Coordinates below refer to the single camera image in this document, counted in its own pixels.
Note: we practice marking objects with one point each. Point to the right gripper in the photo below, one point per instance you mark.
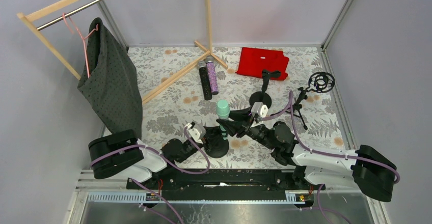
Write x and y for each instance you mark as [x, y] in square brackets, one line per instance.
[247, 127]

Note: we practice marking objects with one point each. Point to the red folded cloth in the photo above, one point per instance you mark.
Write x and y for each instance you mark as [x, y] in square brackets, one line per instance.
[254, 60]

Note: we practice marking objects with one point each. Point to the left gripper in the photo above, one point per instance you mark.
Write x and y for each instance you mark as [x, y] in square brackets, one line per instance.
[205, 138]

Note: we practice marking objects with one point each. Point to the purple glitter microphone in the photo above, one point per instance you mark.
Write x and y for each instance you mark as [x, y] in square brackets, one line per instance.
[209, 61]

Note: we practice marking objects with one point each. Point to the wooden clothes rack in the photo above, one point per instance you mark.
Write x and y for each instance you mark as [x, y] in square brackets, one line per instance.
[29, 19]

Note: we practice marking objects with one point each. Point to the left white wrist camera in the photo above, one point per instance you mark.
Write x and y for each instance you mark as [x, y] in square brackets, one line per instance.
[195, 131]

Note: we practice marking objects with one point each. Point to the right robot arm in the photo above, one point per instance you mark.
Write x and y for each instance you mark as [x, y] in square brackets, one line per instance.
[365, 169]

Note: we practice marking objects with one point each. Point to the black tripod shock-mount stand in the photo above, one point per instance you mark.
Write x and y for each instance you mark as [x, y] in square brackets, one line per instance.
[319, 82]

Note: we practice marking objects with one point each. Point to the black round-base mic stand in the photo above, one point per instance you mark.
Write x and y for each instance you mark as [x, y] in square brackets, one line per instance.
[222, 149]

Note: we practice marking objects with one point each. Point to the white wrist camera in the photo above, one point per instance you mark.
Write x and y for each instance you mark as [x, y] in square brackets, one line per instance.
[259, 109]
[195, 131]

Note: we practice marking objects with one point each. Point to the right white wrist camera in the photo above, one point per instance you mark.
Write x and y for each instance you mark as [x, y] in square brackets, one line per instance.
[259, 109]

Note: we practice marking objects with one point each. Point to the mint green microphone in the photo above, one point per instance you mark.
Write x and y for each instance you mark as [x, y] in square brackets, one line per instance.
[223, 111]

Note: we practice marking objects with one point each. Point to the black glitter microphone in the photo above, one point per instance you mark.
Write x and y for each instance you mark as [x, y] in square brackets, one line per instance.
[204, 80]

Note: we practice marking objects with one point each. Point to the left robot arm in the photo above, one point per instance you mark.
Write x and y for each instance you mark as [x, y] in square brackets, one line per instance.
[123, 154]

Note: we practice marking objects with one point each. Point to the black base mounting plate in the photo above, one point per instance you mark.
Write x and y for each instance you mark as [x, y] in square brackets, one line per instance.
[225, 185]

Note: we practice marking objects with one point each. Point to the dark grey dotted garment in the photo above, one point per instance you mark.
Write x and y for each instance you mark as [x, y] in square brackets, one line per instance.
[109, 82]

